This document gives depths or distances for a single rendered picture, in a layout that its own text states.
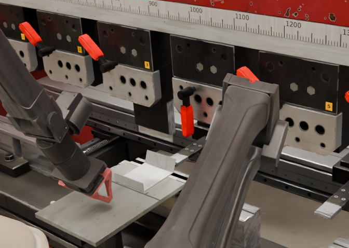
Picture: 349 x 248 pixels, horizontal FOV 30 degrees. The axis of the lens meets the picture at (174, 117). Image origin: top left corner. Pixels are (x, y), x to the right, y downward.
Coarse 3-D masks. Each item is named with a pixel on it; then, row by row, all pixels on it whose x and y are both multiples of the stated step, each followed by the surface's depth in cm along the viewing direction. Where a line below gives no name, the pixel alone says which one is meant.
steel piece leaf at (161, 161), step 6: (150, 150) 147; (150, 156) 147; (156, 156) 146; (162, 156) 145; (150, 162) 148; (156, 162) 146; (162, 162) 145; (168, 162) 144; (174, 162) 143; (162, 168) 145; (168, 168) 144
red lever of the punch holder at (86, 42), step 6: (84, 36) 135; (84, 42) 134; (90, 42) 134; (90, 48) 134; (96, 48) 134; (90, 54) 134; (96, 54) 133; (102, 54) 134; (96, 60) 134; (102, 60) 133; (102, 66) 132; (108, 66) 133; (114, 66) 134; (102, 72) 133
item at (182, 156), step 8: (200, 128) 158; (208, 128) 158; (192, 136) 161; (200, 136) 159; (192, 144) 154; (200, 144) 154; (184, 152) 151; (192, 152) 151; (176, 160) 148; (184, 160) 148
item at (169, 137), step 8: (136, 104) 141; (168, 104) 135; (136, 112) 142; (144, 112) 140; (152, 112) 139; (160, 112) 137; (168, 112) 136; (136, 120) 143; (144, 120) 141; (152, 120) 140; (160, 120) 138; (168, 120) 136; (144, 128) 144; (152, 128) 141; (160, 128) 139; (168, 128) 137; (160, 136) 141; (168, 136) 140
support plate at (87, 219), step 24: (120, 168) 147; (72, 192) 139; (120, 192) 137; (144, 192) 137; (168, 192) 136; (48, 216) 131; (72, 216) 130; (96, 216) 130; (120, 216) 129; (96, 240) 122
